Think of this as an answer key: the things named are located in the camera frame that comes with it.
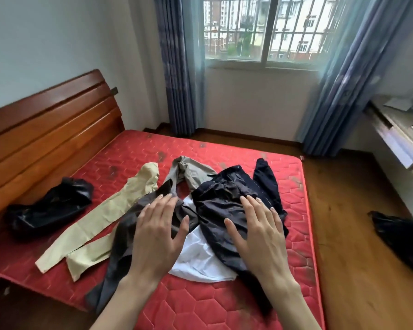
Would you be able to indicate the white framed window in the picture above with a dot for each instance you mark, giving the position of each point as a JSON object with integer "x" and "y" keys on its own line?
{"x": 266, "y": 63}

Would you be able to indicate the white garment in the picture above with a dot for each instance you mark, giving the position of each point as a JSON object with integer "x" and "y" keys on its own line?
{"x": 199, "y": 257}

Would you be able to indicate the person's right forearm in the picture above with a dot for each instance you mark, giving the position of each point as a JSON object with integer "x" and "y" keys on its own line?
{"x": 291, "y": 305}

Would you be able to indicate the red quilted mattress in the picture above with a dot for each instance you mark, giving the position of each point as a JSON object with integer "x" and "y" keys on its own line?
{"x": 199, "y": 298}

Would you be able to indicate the metal window security grille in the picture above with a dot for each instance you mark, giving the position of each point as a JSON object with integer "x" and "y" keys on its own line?
{"x": 296, "y": 23}

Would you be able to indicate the person's right middle finger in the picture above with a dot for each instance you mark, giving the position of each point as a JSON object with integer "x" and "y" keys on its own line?
{"x": 263, "y": 211}

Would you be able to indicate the wide blue curtain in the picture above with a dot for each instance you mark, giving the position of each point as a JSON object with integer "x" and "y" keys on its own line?
{"x": 344, "y": 82}

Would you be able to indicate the person's left hand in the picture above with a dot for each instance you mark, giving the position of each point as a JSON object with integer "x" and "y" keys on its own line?
{"x": 153, "y": 243}

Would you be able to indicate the person's left forearm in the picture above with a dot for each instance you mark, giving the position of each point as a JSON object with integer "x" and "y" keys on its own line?
{"x": 124, "y": 305}

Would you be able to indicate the black plastic bag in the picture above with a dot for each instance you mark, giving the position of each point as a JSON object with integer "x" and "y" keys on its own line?
{"x": 48, "y": 209}

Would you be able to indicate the grey paper sheet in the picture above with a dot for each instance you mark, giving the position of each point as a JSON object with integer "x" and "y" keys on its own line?
{"x": 399, "y": 104}

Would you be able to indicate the person's left thumb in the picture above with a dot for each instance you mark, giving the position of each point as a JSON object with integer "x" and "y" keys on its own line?
{"x": 182, "y": 231}

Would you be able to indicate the narrow blue curtain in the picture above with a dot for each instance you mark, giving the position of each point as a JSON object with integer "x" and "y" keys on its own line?
{"x": 179, "y": 65}

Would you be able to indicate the dark grey trousers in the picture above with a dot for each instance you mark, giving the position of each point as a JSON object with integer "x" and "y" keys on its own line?
{"x": 124, "y": 233}

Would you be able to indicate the person's left middle finger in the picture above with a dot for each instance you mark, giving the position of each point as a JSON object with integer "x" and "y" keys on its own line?
{"x": 161, "y": 209}

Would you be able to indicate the white desk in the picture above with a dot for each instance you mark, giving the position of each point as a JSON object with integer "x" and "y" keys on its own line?
{"x": 399, "y": 140}

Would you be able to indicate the beige trousers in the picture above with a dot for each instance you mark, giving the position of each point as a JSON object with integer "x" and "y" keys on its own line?
{"x": 99, "y": 219}

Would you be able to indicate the person's right hand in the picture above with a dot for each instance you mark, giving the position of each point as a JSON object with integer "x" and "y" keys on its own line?
{"x": 265, "y": 247}

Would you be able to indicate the person's right thumb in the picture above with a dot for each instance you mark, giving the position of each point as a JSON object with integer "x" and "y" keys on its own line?
{"x": 234, "y": 233}

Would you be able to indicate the person's left little finger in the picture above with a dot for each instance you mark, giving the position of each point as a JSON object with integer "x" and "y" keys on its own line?
{"x": 143, "y": 219}

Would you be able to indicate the brown wooden headboard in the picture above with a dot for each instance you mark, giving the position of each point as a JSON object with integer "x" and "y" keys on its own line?
{"x": 44, "y": 133}

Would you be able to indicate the khaki grey garment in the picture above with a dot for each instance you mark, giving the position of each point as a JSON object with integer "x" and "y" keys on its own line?
{"x": 192, "y": 173}

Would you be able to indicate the dark navy jacket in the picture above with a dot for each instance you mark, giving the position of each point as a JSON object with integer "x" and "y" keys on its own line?
{"x": 220, "y": 202}

